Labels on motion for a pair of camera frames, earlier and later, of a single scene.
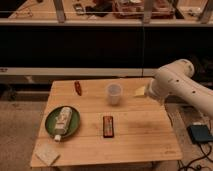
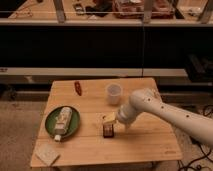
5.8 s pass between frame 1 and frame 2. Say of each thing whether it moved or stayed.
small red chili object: stayed
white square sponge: stayed
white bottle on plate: stayed
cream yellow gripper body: moved
